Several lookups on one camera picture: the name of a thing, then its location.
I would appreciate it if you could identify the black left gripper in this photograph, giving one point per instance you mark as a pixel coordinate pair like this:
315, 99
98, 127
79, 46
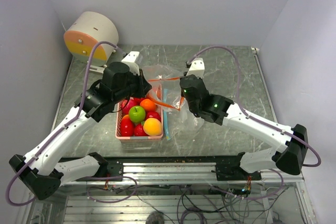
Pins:
143, 85

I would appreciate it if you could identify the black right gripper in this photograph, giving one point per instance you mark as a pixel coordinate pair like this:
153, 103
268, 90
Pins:
182, 93

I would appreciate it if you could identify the clear bag orange zipper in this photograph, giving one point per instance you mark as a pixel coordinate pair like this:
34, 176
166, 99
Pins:
161, 77

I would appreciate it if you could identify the pink perforated plastic basket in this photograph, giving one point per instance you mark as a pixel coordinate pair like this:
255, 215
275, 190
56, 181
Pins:
134, 138

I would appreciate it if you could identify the orange persimmon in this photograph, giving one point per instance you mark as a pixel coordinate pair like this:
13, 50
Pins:
126, 117

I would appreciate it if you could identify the green apple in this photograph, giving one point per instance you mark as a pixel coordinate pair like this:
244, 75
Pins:
137, 114

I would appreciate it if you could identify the round orange fruit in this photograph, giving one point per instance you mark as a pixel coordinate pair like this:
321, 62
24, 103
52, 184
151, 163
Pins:
148, 105

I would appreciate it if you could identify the yellow orange peach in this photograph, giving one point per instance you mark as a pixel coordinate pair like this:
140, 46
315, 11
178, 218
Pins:
152, 127

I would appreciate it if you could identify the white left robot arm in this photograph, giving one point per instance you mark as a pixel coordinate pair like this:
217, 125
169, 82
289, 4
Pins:
41, 170

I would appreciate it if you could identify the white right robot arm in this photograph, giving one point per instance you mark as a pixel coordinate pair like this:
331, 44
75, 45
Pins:
288, 148

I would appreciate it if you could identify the clear bag blue zipper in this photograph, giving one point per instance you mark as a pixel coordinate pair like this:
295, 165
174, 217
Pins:
178, 119

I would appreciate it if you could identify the pink red apple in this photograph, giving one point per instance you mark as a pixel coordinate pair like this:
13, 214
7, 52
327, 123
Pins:
126, 105

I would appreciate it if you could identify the red striped apple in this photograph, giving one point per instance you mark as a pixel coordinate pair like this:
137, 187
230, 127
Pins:
153, 114

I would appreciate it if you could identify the red fruit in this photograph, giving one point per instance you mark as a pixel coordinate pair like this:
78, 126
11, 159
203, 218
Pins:
139, 130

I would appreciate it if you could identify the beige cylinder orange face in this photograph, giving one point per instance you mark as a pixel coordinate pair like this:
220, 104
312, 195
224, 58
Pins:
89, 29

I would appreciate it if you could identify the small white bracket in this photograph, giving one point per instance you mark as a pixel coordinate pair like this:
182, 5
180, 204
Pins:
96, 70

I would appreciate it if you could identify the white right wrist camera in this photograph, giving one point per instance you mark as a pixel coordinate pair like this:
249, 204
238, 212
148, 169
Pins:
197, 68

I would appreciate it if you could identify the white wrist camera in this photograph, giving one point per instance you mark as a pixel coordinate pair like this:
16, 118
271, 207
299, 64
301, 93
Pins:
197, 68
131, 60

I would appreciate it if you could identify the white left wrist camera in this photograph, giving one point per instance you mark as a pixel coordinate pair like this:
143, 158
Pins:
131, 60

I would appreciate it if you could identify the aluminium rail frame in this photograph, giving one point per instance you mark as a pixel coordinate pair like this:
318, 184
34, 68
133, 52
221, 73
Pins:
214, 170

